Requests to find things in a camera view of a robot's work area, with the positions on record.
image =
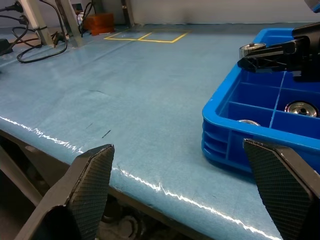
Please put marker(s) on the black power adapter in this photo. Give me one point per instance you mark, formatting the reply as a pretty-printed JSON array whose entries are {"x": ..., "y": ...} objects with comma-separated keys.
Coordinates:
[{"x": 5, "y": 46}]

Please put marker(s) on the blue plastic compartment tray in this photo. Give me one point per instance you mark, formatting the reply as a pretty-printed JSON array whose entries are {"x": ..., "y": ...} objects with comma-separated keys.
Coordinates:
[{"x": 262, "y": 135}]

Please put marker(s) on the orange box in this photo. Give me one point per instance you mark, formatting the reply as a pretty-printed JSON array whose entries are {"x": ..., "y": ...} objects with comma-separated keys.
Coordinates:
[{"x": 100, "y": 23}]

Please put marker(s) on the yellow tape marking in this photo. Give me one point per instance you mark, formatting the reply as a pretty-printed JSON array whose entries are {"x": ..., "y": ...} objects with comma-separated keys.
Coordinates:
[{"x": 140, "y": 39}]

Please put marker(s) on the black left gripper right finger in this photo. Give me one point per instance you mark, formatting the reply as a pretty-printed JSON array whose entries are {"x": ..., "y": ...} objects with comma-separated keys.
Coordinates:
[{"x": 282, "y": 195}]

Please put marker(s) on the ribbed metal roller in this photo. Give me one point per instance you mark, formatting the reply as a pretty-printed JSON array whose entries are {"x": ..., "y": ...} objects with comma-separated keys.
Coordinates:
[
  {"x": 250, "y": 46},
  {"x": 250, "y": 122},
  {"x": 295, "y": 108}
]

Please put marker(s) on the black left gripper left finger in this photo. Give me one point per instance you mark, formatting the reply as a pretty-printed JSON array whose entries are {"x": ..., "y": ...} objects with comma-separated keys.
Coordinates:
[{"x": 87, "y": 195}]

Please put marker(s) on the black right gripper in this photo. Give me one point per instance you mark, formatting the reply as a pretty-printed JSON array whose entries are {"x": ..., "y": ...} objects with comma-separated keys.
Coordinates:
[{"x": 310, "y": 45}]

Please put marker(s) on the grey metal frame leg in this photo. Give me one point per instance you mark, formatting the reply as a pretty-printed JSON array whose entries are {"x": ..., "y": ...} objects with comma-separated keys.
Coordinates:
[
  {"x": 128, "y": 15},
  {"x": 72, "y": 27},
  {"x": 43, "y": 27}
]

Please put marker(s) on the white power strip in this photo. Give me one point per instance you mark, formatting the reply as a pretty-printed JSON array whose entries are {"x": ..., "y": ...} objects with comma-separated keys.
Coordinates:
[{"x": 26, "y": 10}]

